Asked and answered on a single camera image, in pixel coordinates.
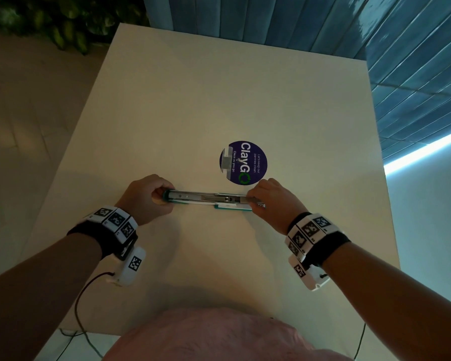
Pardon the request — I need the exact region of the wrist camera band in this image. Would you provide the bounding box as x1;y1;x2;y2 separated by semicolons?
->
67;205;146;287
284;212;351;292

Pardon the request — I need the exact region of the teal and silver stapler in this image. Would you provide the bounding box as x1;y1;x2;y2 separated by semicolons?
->
162;189;265;213

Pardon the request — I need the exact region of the person's right hand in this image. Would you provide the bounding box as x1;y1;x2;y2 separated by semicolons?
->
246;178;309;235

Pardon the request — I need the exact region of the right wrist camera band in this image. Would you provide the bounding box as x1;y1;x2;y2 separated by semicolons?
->
284;212;351;292

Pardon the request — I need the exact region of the round purple sticker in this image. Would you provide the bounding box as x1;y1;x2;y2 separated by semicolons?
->
219;141;268;185

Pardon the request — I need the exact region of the green leafy plant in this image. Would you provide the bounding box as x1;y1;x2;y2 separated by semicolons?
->
0;0;149;55

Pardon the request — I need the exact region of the person's left hand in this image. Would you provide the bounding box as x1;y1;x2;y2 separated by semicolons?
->
115;174;176;226

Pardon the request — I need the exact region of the person's left forearm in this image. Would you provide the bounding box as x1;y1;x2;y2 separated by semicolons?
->
0;233;103;361

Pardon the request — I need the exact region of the pink shirt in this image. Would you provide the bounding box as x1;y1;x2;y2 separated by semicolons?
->
104;307;354;361

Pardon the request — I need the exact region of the person's right forearm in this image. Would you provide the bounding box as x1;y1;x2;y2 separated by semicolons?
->
321;242;451;361

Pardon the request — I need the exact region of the left wrist camera band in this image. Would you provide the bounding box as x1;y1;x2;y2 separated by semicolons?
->
67;205;146;287

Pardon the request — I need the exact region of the black cable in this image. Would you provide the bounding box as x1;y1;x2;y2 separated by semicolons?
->
55;272;115;361
353;322;367;357

